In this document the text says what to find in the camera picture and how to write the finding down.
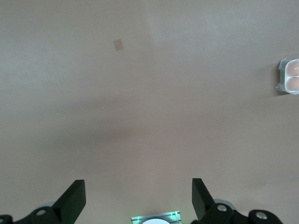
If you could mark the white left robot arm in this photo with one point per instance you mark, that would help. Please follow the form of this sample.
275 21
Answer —
156 222

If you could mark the clear plastic egg box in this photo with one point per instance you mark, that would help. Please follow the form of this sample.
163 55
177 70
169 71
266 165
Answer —
282 70

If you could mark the brown tape patch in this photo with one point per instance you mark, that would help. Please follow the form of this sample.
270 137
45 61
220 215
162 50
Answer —
118 45

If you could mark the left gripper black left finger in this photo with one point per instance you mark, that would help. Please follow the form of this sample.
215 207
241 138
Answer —
70 200

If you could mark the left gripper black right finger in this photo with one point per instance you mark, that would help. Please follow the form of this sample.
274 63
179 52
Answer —
201 200

